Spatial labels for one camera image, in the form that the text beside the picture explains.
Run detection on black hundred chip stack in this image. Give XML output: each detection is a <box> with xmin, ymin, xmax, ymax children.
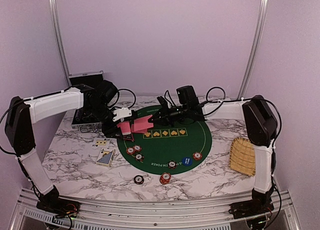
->
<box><xmin>133</xmin><ymin>175</ymin><xmax>144</xmax><ymax>185</ymax></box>

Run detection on red five chip stack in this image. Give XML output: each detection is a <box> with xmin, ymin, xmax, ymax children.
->
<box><xmin>159</xmin><ymin>173</ymin><xmax>171</xmax><ymax>185</ymax></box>

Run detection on aluminium frame post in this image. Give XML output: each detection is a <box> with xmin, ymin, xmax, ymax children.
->
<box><xmin>49</xmin><ymin>0</ymin><xmax>70</xmax><ymax>80</ymax></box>
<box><xmin>237</xmin><ymin>0</ymin><xmax>269</xmax><ymax>99</ymax></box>

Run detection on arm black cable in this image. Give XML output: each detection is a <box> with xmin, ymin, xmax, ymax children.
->
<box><xmin>0</xmin><ymin>87</ymin><xmax>137</xmax><ymax>156</ymax></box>
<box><xmin>163</xmin><ymin>86</ymin><xmax>283</xmax><ymax>141</ymax></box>

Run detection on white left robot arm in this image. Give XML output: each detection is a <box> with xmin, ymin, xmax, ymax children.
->
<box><xmin>4</xmin><ymin>80</ymin><xmax>132</xmax><ymax>214</ymax></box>

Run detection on face up card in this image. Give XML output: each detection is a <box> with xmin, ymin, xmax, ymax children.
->
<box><xmin>92</xmin><ymin>138</ymin><xmax>111</xmax><ymax>148</ymax></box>

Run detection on red chips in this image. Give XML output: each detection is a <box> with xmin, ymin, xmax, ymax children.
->
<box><xmin>192</xmin><ymin>152</ymin><xmax>203</xmax><ymax>161</ymax></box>
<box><xmin>126</xmin><ymin>145</ymin><xmax>142</xmax><ymax>155</ymax></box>

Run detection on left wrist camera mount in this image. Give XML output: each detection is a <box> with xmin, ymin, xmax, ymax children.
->
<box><xmin>112</xmin><ymin>107</ymin><xmax>132</xmax><ymax>122</ymax></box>

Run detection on red playing card deck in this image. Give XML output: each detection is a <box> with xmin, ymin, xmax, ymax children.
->
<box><xmin>117</xmin><ymin>121</ymin><xmax>131</xmax><ymax>135</ymax></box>

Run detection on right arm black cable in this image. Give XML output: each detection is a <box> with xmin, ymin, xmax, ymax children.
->
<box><xmin>163</xmin><ymin>86</ymin><xmax>283</xmax><ymax>141</ymax></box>

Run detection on aluminium poker case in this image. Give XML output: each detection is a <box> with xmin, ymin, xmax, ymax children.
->
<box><xmin>68</xmin><ymin>70</ymin><xmax>106</xmax><ymax>133</ymax></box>

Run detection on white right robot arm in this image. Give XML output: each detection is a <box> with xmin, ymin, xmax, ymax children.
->
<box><xmin>148</xmin><ymin>85</ymin><xmax>282</xmax><ymax>218</ymax></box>

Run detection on woven bamboo basket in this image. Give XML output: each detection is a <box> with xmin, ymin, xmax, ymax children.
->
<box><xmin>229</xmin><ymin>137</ymin><xmax>256</xmax><ymax>176</ymax></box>

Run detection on dealt card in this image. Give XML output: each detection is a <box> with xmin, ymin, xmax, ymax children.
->
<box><xmin>131</xmin><ymin>115</ymin><xmax>154</xmax><ymax>133</ymax></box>

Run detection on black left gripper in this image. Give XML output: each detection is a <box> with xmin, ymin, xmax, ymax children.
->
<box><xmin>87</xmin><ymin>102</ymin><xmax>123</xmax><ymax>139</ymax></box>

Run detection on triangular all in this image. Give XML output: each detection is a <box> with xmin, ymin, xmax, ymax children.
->
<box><xmin>123</xmin><ymin>133</ymin><xmax>135</xmax><ymax>142</ymax></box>

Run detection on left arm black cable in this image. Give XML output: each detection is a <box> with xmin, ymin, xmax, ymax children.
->
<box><xmin>0</xmin><ymin>87</ymin><xmax>137</xmax><ymax>156</ymax></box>

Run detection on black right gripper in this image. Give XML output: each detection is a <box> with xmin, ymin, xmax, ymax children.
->
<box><xmin>148</xmin><ymin>103</ymin><xmax>190</xmax><ymax>127</ymax></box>

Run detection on blue small blind button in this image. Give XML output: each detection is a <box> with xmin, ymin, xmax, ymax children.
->
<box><xmin>181</xmin><ymin>157</ymin><xmax>193</xmax><ymax>166</ymax></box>

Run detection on aluminium frame post right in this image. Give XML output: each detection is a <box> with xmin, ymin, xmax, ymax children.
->
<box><xmin>237</xmin><ymin>0</ymin><xmax>269</xmax><ymax>99</ymax></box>

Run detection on round green poker mat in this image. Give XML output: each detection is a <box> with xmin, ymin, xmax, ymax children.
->
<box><xmin>117</xmin><ymin>119</ymin><xmax>212</xmax><ymax>175</ymax></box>

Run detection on aluminium front rail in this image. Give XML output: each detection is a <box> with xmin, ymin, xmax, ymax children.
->
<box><xmin>9</xmin><ymin>190</ymin><xmax>301</xmax><ymax>230</ymax></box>

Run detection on aluminium frame post left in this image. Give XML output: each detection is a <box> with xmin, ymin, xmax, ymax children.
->
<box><xmin>49</xmin><ymin>0</ymin><xmax>70</xmax><ymax>80</ymax></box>

